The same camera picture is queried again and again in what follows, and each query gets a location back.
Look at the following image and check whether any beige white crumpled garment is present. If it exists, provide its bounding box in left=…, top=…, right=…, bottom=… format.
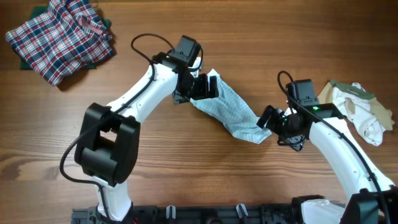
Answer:
left=318, top=80, right=395, bottom=146

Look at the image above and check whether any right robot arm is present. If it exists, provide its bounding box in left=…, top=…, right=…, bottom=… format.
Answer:
left=257, top=103, right=397, bottom=223

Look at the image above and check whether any dark green folded cloth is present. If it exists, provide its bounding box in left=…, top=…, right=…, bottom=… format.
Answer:
left=19, top=6, right=111, bottom=70

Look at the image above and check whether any light blue striped cloth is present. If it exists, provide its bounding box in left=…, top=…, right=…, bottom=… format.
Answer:
left=190, top=69, right=272, bottom=144

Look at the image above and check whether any plaid red blue cloth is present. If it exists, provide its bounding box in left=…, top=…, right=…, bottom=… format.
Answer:
left=6, top=0, right=114, bottom=86

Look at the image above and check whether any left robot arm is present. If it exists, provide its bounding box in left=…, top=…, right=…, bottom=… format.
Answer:
left=74, top=52, right=218, bottom=223

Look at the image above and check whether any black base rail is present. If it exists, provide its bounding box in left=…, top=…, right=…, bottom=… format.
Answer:
left=70, top=203, right=312, bottom=224

